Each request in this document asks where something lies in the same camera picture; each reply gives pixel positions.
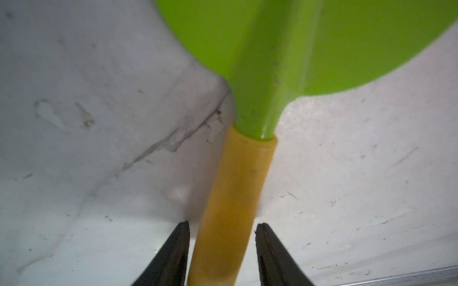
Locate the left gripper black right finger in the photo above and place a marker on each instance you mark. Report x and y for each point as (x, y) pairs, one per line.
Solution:
(276, 265)

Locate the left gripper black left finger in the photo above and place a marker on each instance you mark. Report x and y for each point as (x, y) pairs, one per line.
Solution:
(169, 266)

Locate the green shovel with yellow handle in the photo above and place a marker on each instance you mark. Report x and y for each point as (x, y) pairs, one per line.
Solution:
(271, 53)

